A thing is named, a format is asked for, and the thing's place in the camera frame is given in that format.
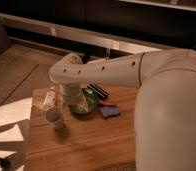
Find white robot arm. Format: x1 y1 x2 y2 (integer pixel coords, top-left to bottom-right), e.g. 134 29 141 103
49 49 196 171

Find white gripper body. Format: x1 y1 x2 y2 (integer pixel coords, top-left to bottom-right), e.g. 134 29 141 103
59 84 83 105

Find red flat object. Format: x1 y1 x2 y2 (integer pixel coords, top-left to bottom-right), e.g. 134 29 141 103
98 100 117 106

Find blue sponge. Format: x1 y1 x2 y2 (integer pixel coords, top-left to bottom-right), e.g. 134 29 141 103
99 106 120 118

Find small black round object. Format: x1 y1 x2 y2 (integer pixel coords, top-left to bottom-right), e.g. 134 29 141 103
0 159 11 169

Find white paper cup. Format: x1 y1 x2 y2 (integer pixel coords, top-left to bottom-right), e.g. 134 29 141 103
45 107 64 130

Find white paper sheets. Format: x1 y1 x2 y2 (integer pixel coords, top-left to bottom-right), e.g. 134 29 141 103
0 97 33 171

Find white plastic bottle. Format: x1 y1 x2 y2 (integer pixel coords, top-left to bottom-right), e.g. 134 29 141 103
44 87 56 111

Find green ceramic bowl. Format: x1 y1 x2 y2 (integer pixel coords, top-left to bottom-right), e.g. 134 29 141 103
70 88 99 115

